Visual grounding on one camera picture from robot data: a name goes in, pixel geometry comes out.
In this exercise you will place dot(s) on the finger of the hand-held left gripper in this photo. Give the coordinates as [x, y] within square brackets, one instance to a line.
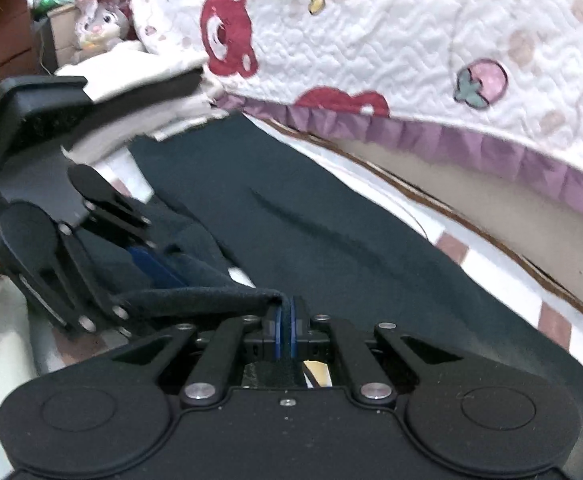
[84, 280]
[152, 266]

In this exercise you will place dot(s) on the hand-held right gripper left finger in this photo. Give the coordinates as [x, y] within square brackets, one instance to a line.
[271, 335]

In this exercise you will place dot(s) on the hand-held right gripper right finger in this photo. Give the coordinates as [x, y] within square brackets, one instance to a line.
[299, 332]

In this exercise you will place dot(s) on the dark green garment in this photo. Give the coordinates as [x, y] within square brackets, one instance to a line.
[321, 220]

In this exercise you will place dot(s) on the cardboard box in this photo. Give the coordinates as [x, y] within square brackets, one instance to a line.
[64, 30]

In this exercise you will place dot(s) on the white cloth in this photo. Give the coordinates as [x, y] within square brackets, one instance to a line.
[171, 110]

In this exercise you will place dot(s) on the plush bunny toy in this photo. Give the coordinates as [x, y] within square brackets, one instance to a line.
[94, 20]

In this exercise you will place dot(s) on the dark denim jeans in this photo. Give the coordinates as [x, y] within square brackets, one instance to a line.
[499, 280]

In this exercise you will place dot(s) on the beige brown-trimmed cushion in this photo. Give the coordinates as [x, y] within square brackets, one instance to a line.
[521, 225]

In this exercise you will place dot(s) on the white bear-print quilt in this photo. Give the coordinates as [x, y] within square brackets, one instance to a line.
[396, 35]

